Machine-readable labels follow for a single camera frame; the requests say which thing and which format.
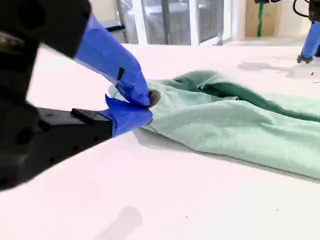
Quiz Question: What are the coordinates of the brown cardboard panel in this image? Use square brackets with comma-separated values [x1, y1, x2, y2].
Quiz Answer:
[244, 0, 281, 39]

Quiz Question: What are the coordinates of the green pole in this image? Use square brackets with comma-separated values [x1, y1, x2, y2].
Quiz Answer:
[256, 1, 264, 38]

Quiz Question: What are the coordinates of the white framed glass door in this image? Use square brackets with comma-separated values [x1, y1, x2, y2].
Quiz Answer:
[117, 0, 233, 47]

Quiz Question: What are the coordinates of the blue taped gripper finger with dark tip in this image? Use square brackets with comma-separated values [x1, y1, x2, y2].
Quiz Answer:
[296, 20, 320, 65]

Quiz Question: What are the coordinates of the black cable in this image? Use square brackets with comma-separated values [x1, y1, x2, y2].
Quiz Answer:
[292, 0, 310, 18]

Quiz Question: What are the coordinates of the pale green T-shirt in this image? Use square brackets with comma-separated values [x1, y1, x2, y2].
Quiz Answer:
[108, 70, 320, 181]

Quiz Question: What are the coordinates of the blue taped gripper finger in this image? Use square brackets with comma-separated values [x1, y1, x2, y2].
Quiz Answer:
[37, 94, 154, 173]
[37, 0, 162, 109]

